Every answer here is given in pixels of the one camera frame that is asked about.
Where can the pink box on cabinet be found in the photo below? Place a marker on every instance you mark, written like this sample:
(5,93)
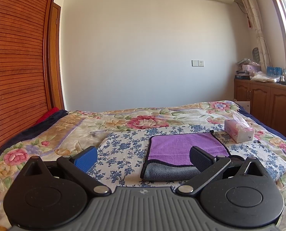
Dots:
(251,68)

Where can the patterned beige curtain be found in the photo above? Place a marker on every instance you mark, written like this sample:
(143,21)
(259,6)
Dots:
(254,15)

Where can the navy blue bed sheet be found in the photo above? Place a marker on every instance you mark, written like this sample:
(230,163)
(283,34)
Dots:
(35,130)

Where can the pink floral tissue box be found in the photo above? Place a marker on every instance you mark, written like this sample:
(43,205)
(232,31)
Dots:
(240,132)

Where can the black box on cabinet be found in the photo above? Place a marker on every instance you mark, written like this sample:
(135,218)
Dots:
(242,77)

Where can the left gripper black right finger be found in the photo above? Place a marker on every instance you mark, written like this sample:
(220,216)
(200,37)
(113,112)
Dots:
(210,168)

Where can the blue floral white cloth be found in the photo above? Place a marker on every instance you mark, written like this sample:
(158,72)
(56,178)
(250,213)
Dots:
(121,155)

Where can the clear plastic bag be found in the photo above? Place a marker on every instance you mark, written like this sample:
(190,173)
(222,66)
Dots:
(261,77)

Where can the floral bed blanket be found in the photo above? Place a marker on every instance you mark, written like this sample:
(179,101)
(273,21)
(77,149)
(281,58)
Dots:
(80,130)

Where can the blue box on cabinet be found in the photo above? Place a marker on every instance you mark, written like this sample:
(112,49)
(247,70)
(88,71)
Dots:
(274,71)

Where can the wooden door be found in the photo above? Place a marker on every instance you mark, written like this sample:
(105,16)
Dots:
(53,51)

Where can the wooden cabinet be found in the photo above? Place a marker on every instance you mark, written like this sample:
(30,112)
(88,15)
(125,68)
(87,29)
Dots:
(267,102)

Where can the wooden slatted headboard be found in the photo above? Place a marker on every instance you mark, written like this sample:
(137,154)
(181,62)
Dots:
(24,83)

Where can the white paper bag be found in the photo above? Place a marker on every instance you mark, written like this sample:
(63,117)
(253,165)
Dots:
(246,105)

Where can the red pillow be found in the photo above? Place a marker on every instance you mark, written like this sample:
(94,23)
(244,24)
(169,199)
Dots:
(46,115)

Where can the white wall switch socket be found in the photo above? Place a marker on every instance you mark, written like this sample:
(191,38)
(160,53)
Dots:
(198,63)

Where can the purple and grey towel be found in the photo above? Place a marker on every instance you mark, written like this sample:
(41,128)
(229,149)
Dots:
(167,157)

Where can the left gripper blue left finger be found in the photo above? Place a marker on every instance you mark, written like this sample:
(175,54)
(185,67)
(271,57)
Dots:
(76,168)

